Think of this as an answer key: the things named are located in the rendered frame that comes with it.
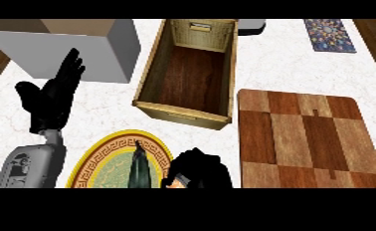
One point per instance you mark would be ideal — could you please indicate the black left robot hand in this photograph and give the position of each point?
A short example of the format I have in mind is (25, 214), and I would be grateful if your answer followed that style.
(49, 102)

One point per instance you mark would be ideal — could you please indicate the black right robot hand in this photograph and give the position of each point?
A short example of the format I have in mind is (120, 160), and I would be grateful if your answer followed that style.
(202, 172)

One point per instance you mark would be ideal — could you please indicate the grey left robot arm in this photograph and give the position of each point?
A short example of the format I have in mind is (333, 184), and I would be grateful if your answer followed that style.
(30, 165)

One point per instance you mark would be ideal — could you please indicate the checkered wooden cutting board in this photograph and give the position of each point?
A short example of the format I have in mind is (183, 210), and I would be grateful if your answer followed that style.
(302, 138)

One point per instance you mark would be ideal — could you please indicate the rectangular wicker basket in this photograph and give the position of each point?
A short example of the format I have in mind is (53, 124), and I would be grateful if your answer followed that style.
(193, 79)

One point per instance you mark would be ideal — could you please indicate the dark green pointed object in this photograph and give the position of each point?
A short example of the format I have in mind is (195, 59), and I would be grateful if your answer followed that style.
(140, 172)

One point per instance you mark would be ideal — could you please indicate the brown wooden edge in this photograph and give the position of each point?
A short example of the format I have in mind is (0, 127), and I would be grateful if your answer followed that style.
(3, 62)

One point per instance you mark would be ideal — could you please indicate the large grey box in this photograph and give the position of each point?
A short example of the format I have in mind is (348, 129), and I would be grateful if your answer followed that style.
(93, 55)

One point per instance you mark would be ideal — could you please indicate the yellow rimmed green plate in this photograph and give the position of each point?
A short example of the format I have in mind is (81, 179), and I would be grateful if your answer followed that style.
(105, 165)

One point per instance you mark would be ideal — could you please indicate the tan flat panel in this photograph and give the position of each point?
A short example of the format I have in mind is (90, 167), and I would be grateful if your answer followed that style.
(80, 26)

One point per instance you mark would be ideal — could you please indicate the grey and black appliance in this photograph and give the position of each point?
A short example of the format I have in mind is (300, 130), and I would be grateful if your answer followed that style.
(251, 26)

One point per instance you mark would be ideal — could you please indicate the blue patterned placemat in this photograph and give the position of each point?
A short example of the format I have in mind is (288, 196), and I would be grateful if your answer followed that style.
(330, 36)

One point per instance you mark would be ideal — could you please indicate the brown wooden panel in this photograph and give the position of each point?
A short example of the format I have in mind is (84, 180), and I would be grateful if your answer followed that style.
(367, 32)

